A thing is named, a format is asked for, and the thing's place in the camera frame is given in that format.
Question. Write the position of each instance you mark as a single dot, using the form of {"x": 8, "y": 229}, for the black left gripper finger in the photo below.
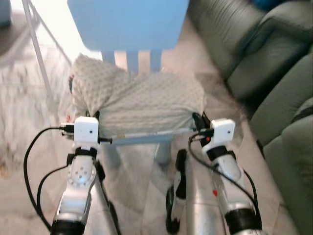
{"x": 97, "y": 115}

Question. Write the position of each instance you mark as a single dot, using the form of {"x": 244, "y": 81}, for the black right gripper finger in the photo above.
{"x": 199, "y": 122}

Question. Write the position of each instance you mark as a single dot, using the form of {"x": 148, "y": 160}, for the grey white textured pillow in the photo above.
{"x": 142, "y": 105}

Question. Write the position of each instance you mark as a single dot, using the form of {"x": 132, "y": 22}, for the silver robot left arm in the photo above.
{"x": 76, "y": 191}

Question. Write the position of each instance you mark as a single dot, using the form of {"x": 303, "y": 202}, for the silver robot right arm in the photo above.
{"x": 232, "y": 181}

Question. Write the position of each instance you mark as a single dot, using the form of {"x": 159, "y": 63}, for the green leather sofa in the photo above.
{"x": 274, "y": 58}

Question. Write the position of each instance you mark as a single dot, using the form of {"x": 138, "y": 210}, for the silver robot left leg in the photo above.
{"x": 103, "y": 215}

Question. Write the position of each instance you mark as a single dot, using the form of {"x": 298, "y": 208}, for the light blue plastic kids chair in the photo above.
{"x": 127, "y": 24}

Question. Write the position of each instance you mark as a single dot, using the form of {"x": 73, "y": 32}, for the blue cloth item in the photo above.
{"x": 266, "y": 4}

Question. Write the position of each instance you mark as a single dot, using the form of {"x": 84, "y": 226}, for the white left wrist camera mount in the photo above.
{"x": 86, "y": 131}

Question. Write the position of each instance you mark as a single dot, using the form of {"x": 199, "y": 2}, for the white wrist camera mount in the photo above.
{"x": 86, "y": 131}
{"x": 221, "y": 133}

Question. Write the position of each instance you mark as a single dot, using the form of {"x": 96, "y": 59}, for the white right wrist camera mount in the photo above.
{"x": 221, "y": 133}

